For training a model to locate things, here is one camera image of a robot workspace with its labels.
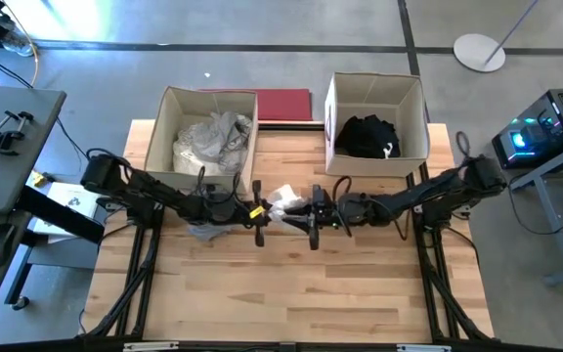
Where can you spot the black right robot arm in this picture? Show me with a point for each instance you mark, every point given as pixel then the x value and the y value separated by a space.
pixel 423 195

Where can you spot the clear plastic object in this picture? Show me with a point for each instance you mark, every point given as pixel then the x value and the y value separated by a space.
pixel 17 44

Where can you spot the beige fabric storage bin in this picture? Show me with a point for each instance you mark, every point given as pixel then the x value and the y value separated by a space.
pixel 157 146
pixel 374 95

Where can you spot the grey garment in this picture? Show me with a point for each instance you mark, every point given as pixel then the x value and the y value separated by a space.
pixel 223 139

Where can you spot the white cardboard box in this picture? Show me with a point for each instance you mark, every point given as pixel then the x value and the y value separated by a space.
pixel 73 195

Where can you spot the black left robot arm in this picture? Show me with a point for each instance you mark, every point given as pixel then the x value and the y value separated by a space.
pixel 164 195

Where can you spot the dark navy garment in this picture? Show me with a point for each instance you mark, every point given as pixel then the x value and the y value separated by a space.
pixel 364 139

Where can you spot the grey metal desk frame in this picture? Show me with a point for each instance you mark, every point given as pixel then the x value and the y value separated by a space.
pixel 555 225

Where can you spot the white floor stand with pole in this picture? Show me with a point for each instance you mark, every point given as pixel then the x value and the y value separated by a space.
pixel 477 51

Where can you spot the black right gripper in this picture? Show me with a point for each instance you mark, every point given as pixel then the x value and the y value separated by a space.
pixel 323 210

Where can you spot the black front frame rail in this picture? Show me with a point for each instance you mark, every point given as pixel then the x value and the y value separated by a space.
pixel 281 348

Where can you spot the red flat mat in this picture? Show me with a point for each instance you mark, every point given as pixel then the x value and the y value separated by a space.
pixel 281 105

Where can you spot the yellow tape label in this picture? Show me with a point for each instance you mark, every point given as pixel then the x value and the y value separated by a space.
pixel 257 212

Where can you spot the plain white cloth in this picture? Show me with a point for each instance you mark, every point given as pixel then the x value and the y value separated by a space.
pixel 286 198

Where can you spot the black table edge rail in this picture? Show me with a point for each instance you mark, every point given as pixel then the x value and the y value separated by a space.
pixel 291 125

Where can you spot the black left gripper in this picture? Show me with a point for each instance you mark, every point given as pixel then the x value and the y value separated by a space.
pixel 257 195

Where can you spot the yellow plug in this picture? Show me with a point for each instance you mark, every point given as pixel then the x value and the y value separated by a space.
pixel 39 179

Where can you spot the grey desk top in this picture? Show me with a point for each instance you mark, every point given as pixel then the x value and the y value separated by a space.
pixel 12 171

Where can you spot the silver metal bracket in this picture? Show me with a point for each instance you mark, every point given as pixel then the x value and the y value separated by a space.
pixel 423 348
pixel 150 346

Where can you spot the black desk leg base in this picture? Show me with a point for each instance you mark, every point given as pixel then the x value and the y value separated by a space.
pixel 56 215

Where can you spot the light grey cloth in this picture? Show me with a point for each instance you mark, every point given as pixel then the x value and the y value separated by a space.
pixel 208 232

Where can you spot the white garment with black print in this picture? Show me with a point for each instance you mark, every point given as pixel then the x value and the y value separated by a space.
pixel 186 159

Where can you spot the black desk clamp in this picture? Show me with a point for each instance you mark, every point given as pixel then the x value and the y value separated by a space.
pixel 3 137

